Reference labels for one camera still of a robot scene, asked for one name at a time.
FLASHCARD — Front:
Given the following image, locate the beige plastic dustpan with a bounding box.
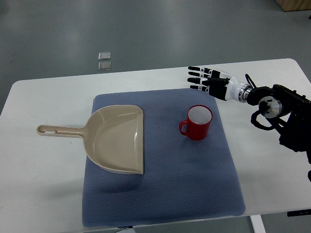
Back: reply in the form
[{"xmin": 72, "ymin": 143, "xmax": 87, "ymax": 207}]
[{"xmin": 36, "ymin": 105, "xmax": 144, "ymax": 174}]

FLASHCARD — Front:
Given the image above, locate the black table control panel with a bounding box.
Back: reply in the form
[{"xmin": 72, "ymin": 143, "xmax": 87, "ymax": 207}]
[{"xmin": 287, "ymin": 209, "xmax": 311, "ymax": 217}]

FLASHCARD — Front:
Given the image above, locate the blue fabric mat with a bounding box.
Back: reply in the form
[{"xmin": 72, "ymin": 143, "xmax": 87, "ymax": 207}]
[{"xmin": 82, "ymin": 88, "xmax": 245, "ymax": 227}]

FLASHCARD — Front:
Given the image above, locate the red cup white inside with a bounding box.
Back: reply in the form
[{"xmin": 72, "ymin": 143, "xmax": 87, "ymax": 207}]
[{"xmin": 179, "ymin": 105, "xmax": 213, "ymax": 141}]

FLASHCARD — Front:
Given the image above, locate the white table leg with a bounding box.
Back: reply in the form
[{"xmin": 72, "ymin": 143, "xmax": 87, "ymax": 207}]
[{"xmin": 250, "ymin": 215, "xmax": 266, "ymax": 233}]

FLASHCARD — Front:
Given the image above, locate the upper metal floor plate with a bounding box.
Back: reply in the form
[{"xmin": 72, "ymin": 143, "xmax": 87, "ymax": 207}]
[{"xmin": 98, "ymin": 51, "xmax": 111, "ymax": 61}]

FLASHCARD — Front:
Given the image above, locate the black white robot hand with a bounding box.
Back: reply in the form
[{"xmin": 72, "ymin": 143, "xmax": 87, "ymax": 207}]
[{"xmin": 187, "ymin": 67, "xmax": 249, "ymax": 102}]

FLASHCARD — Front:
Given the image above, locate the wooden box corner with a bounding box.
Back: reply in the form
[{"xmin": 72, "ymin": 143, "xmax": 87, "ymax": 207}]
[{"xmin": 276, "ymin": 0, "xmax": 311, "ymax": 12}]

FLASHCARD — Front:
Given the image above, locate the metal floor plate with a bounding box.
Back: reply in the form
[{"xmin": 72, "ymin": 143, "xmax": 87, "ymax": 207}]
[
  {"xmin": 98, "ymin": 62, "xmax": 111, "ymax": 71},
  {"xmin": 98, "ymin": 51, "xmax": 111, "ymax": 61}
]

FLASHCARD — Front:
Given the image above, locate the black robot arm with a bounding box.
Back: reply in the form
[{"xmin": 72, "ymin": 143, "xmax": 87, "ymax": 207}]
[{"xmin": 242, "ymin": 74, "xmax": 311, "ymax": 162}]

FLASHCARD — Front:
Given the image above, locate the lower metal floor plate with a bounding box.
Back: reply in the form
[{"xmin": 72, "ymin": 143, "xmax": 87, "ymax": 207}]
[{"xmin": 98, "ymin": 62, "xmax": 111, "ymax": 71}]

